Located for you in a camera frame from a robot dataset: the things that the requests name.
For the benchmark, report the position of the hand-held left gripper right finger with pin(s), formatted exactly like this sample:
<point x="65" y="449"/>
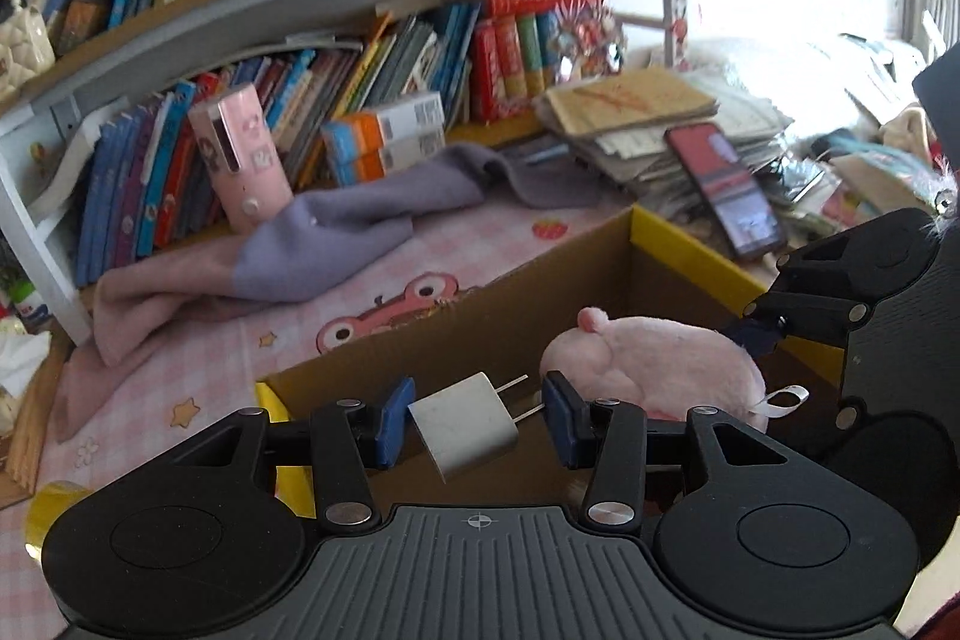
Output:
<point x="566" y="419"/>

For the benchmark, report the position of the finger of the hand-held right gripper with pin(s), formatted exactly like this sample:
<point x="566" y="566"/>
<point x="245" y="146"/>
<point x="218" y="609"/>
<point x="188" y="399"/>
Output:
<point x="757" y="332"/>

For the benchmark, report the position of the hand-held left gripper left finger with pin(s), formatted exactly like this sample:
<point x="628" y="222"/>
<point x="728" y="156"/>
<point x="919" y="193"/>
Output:
<point x="396" y="422"/>

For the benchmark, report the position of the white wall charger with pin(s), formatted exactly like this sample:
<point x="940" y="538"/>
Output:
<point x="465" y="422"/>

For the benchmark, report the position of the pink plush pig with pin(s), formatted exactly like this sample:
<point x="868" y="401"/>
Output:
<point x="660" y="362"/>

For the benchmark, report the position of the yellow cardboard box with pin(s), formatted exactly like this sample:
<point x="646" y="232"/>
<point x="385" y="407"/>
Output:
<point x="525" y="310"/>

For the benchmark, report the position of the black smartphone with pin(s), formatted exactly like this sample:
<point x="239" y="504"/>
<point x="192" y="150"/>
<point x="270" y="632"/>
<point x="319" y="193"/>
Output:
<point x="724" y="190"/>

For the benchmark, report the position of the fluffy grey trim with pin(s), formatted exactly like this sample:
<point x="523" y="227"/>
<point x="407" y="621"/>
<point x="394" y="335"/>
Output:
<point x="945" y="194"/>

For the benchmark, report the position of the pink and purple cloth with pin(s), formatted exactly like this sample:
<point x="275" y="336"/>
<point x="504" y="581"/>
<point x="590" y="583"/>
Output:
<point x="322" y="235"/>

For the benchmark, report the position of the stack of papers and booklets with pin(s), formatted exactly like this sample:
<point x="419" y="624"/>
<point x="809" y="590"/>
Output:
<point x="645" y="160"/>

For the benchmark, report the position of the pink checked tablecloth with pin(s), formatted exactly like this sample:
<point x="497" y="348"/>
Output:
<point x="187" y="347"/>

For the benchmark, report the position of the orange white small carton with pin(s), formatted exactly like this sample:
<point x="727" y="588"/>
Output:
<point x="382" y="126"/>
<point x="405" y="160"/>

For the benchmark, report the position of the brown kraft notebook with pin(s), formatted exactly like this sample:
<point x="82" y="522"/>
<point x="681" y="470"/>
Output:
<point x="630" y="100"/>

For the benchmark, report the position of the pink cartoon box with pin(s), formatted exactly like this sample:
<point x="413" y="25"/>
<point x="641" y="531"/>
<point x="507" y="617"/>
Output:
<point x="240" y="160"/>

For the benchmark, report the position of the colourful acrylic figure stand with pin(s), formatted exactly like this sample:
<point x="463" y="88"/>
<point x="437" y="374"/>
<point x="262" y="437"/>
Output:
<point x="592" y="44"/>

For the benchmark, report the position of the row of blue spined books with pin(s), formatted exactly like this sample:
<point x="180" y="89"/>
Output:
<point x="150" y="175"/>

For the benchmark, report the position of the wooden tray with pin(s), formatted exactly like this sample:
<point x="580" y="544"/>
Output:
<point x="37" y="445"/>

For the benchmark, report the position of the red boxed book set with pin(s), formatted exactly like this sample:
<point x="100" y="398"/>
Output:
<point x="510" y="63"/>

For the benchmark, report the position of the tissue pack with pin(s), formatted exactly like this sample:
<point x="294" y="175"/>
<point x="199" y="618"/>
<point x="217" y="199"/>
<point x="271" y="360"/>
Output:
<point x="19" y="362"/>

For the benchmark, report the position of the white bottle green cap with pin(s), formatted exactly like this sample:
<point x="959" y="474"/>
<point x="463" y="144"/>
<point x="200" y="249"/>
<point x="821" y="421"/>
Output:
<point x="22" y="306"/>

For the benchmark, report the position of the white quilted handbag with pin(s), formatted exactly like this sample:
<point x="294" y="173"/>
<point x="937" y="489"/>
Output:
<point x="22" y="48"/>

